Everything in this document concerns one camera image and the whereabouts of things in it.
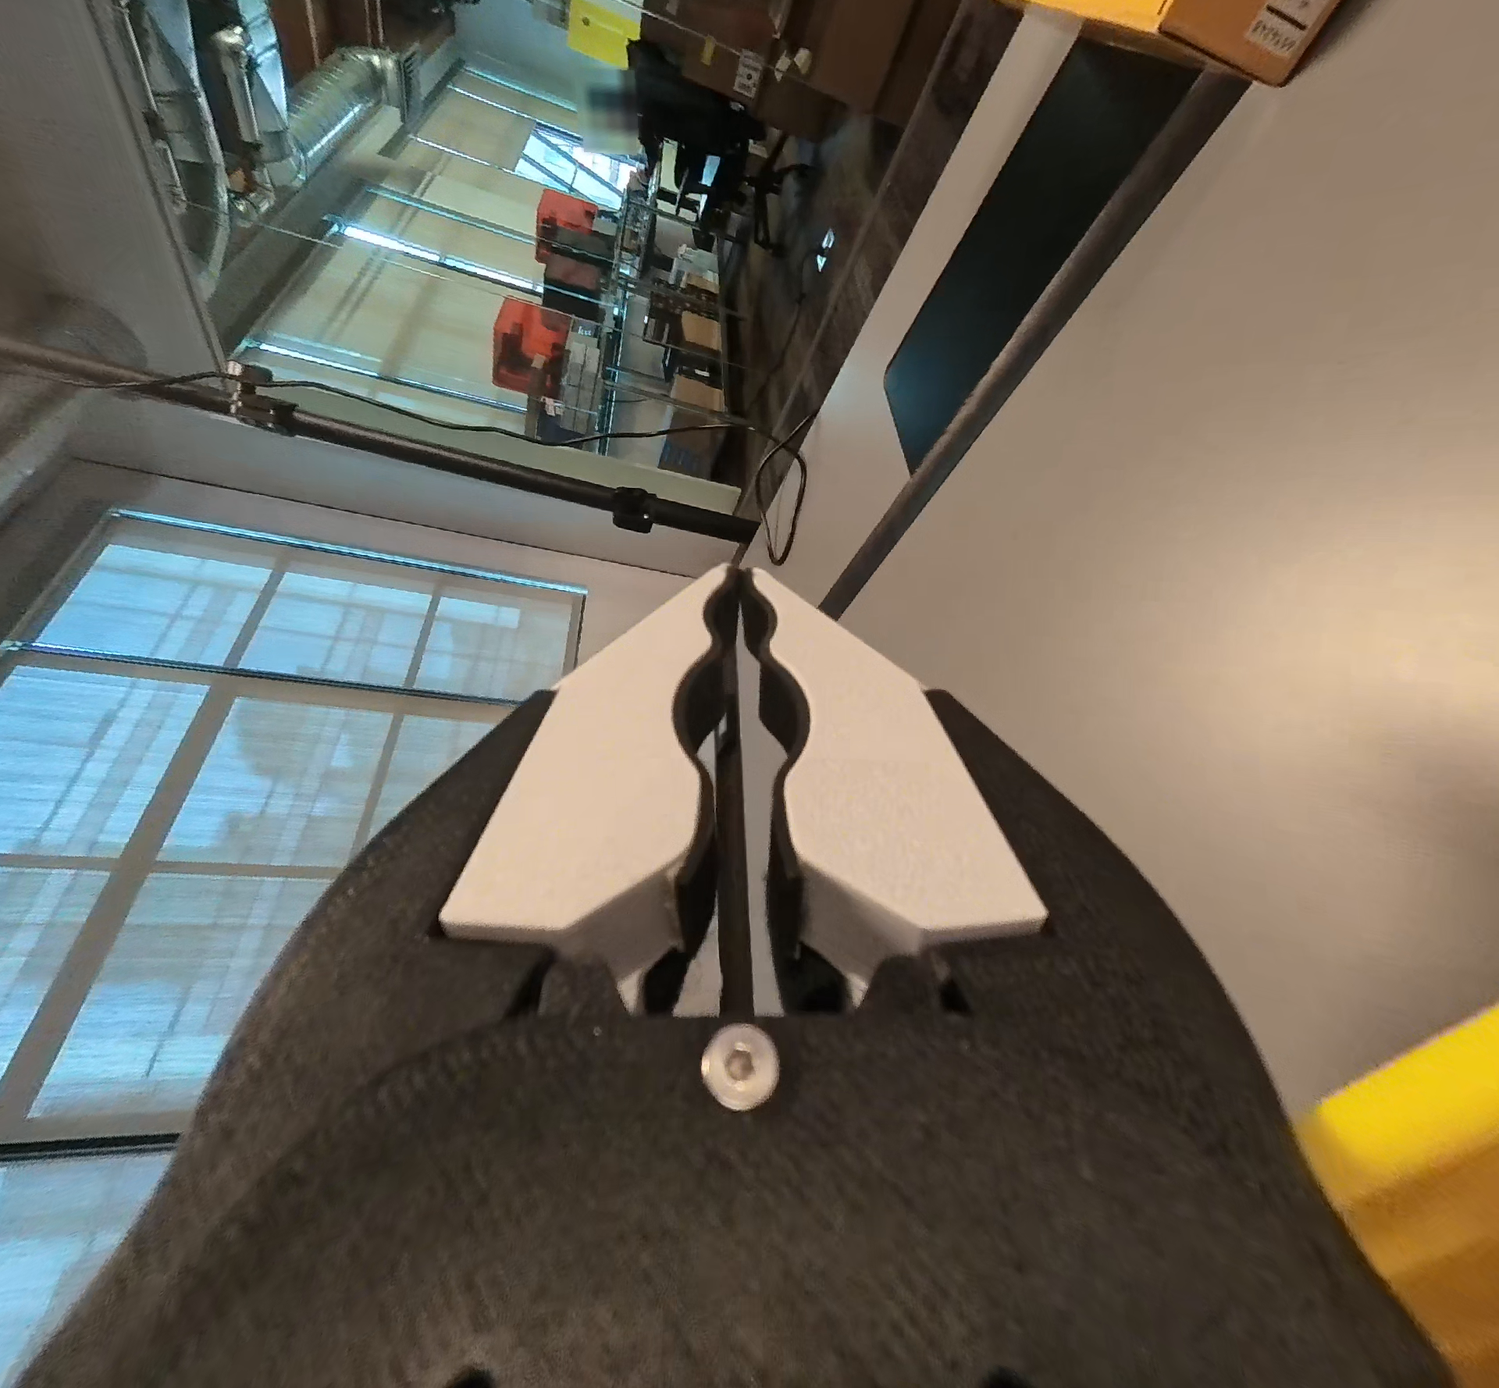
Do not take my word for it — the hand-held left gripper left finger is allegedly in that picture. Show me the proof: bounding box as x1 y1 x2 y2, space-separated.
436 564 746 1017

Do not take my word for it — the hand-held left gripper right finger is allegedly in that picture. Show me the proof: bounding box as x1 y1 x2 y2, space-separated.
740 567 1050 1009

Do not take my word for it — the orange storage crate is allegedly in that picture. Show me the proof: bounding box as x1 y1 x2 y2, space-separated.
489 295 575 396
534 187 618 267

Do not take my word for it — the dark teal desk pad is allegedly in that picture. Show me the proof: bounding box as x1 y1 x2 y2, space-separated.
882 36 1210 476

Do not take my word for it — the yellow plastic bin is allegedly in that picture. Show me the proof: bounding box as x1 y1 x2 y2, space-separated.
1294 1001 1499 1388

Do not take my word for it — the yellow paper sign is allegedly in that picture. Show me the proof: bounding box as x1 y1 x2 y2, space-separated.
569 0 646 68

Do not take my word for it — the pile of cardboard boxes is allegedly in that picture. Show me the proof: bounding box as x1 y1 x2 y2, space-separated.
641 0 1014 142

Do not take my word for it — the black cable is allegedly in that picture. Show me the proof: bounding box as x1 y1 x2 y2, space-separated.
116 366 823 569

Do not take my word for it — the metal wire shelving rack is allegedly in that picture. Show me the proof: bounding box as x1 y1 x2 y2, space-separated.
526 169 753 455

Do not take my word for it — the silver ventilation duct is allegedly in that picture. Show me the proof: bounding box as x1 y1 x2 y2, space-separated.
70 0 425 279

